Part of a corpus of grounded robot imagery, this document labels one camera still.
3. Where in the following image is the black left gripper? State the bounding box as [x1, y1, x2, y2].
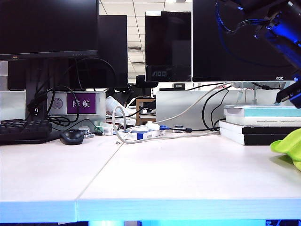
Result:
[276, 75, 301, 107]

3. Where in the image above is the lime green microfiber rag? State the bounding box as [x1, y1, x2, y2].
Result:
[270, 128, 301, 171]

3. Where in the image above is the teal cover book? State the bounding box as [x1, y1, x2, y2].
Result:
[223, 105, 301, 119]

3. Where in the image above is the white book with printed spine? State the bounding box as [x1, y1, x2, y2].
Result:
[224, 116, 301, 128]

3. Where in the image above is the large white-framed AOC monitor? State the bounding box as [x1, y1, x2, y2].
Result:
[192, 0, 301, 106]

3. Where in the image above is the small black AOC monitor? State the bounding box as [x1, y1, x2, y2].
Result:
[144, 10, 192, 83]

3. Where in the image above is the white video adapter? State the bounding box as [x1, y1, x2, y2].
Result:
[146, 121, 161, 131]

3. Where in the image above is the black office chair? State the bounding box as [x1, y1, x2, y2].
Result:
[135, 75, 159, 95]

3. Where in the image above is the small wooden shelf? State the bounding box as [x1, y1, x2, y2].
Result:
[135, 98, 157, 127]

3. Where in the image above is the blue and white carton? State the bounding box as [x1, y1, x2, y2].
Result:
[117, 129, 166, 142]

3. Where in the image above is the white crumpled paper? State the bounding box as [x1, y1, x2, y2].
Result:
[105, 96, 130, 116]

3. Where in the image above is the plain black monitor back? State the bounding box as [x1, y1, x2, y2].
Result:
[7, 15, 129, 91]

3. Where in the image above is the small green and white box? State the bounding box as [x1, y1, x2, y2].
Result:
[95, 123, 114, 136]

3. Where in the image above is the small silver metal clip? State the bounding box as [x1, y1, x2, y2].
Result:
[78, 126, 96, 138]

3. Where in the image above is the purple acrylic name sign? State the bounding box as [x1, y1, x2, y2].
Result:
[47, 91, 106, 122]

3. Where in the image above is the black computer mouse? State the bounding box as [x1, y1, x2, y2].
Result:
[59, 129, 85, 146]

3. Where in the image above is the black monitor with red logo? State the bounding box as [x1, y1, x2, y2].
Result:
[0, 0, 100, 123]

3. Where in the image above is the black computer keyboard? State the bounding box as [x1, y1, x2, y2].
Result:
[0, 118, 53, 145]

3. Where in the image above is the narrow silver desk partition panel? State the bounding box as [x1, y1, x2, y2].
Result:
[0, 90, 26, 121]

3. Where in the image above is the thin black cable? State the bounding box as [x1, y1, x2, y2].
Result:
[202, 85, 233, 132]
[209, 89, 230, 130]

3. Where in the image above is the white video cable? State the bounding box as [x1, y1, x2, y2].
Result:
[154, 82, 234, 125]

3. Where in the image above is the black cable with ferrite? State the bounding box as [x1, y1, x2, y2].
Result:
[172, 126, 221, 133]

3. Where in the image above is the grey looped cable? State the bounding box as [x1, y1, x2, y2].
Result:
[111, 105, 221, 145]

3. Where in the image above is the black arched cable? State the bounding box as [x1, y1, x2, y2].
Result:
[63, 57, 118, 92]

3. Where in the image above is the black looped cable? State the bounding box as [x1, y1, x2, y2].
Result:
[46, 86, 81, 128]

